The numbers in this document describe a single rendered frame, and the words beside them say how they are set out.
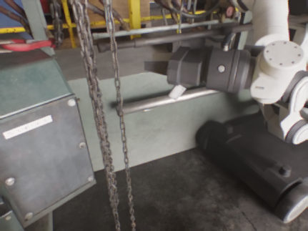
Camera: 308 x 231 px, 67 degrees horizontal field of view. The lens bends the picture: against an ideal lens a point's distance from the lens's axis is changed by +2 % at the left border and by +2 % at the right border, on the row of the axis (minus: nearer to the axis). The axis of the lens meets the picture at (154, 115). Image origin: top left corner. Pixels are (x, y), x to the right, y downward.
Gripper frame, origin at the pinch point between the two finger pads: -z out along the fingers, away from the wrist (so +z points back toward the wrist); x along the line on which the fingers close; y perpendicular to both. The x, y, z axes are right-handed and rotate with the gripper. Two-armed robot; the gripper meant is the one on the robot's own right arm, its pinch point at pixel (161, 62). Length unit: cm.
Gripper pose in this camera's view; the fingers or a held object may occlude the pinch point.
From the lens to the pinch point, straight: 53.2
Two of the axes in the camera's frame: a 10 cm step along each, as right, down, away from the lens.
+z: 9.4, 1.8, -2.8
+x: 3.4, -5.4, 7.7
